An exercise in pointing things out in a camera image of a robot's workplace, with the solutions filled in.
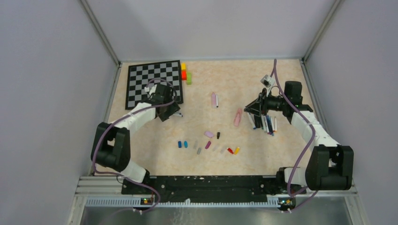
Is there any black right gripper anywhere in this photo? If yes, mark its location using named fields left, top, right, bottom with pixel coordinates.
left=245, top=88, right=288, bottom=116

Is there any black blue highlighter marker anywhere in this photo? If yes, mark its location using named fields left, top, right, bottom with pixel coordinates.
left=253, top=115, right=261, bottom=129

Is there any green transparent pen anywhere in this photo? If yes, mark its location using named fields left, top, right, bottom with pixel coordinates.
left=259, top=116, right=264, bottom=130

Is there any white grey marker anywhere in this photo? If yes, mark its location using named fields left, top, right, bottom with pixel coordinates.
left=262, top=116, right=269, bottom=134

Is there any red capped white pen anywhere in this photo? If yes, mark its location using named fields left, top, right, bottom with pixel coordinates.
left=270, top=117, right=277, bottom=133

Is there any dark blue pen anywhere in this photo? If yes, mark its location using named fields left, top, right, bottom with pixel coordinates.
left=264, top=115, right=272, bottom=135

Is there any pink highlighter marker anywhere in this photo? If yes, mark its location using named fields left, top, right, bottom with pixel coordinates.
left=234, top=108, right=243, bottom=127

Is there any pink marker cap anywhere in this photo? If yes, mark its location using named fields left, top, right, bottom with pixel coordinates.
left=204, top=131, right=214, bottom=138

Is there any magenta pen cap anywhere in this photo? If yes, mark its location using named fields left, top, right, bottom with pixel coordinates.
left=205, top=141, right=211, bottom=149

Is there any white pen blue cap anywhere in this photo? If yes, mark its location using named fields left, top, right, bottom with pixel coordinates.
left=246, top=112, right=257, bottom=130

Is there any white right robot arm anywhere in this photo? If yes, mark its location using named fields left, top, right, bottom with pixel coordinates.
left=244, top=80, right=354, bottom=193

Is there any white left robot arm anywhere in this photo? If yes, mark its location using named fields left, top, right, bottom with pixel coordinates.
left=91, top=83, right=180, bottom=194

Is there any black and grey chessboard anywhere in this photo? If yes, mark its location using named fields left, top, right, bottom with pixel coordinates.
left=125, top=60, right=184, bottom=110

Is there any orange toy block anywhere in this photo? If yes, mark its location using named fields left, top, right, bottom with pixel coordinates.
left=181, top=70, right=187, bottom=81

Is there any green toy block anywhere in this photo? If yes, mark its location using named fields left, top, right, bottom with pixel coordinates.
left=186, top=72, right=192, bottom=85

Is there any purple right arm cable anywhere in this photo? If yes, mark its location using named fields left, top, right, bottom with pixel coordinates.
left=269, top=59, right=319, bottom=214

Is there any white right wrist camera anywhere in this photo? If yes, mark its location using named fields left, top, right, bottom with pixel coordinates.
left=260, top=75, right=276, bottom=96

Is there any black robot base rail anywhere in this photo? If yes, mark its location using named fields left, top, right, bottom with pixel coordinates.
left=122, top=175, right=307, bottom=204

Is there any grey slotted cable duct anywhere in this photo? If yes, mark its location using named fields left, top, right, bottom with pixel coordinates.
left=85, top=197, right=280, bottom=208

